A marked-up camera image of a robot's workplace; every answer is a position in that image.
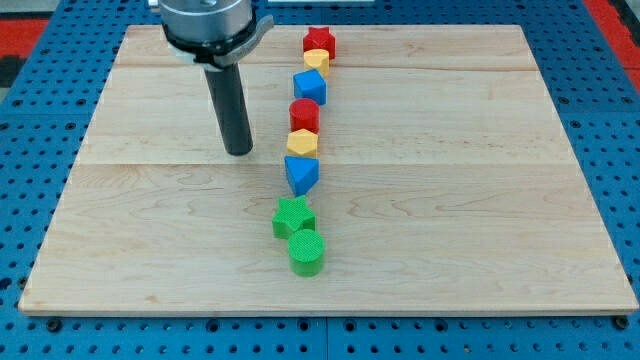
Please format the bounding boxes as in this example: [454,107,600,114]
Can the yellow heart block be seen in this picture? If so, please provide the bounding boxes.
[303,48,330,78]

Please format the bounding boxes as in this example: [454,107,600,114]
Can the blue cube block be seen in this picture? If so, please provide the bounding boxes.
[293,69,327,105]

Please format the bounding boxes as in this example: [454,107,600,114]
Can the light wooden board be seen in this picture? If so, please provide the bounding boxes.
[19,25,638,317]

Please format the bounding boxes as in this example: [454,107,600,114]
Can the red cylinder block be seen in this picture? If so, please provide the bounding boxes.
[289,98,320,133]

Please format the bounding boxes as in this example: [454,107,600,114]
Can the blue triangle block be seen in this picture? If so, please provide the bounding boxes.
[284,156,320,197]

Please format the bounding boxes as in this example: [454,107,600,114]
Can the red star block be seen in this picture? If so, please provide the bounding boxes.
[302,26,336,60]

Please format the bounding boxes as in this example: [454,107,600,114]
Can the yellow hexagon block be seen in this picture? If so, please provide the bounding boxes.
[286,129,318,158]

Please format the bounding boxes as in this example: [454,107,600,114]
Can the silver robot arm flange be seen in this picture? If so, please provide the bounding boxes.
[149,0,275,72]

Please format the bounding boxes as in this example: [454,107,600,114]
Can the green star block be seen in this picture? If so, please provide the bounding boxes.
[272,195,316,239]

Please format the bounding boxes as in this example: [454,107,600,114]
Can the green cylinder block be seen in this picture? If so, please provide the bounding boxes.
[287,229,325,277]

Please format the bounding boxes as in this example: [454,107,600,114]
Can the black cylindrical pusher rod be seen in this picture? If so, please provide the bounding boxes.
[205,64,253,156]

